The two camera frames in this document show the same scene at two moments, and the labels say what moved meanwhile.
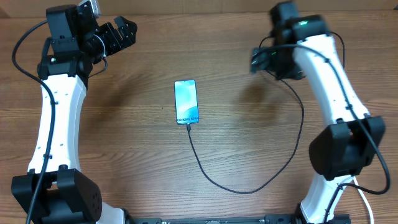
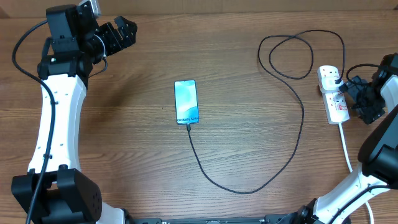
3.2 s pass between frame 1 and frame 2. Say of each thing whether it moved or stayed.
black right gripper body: moved
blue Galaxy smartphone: stayed
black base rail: stayed
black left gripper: stayed
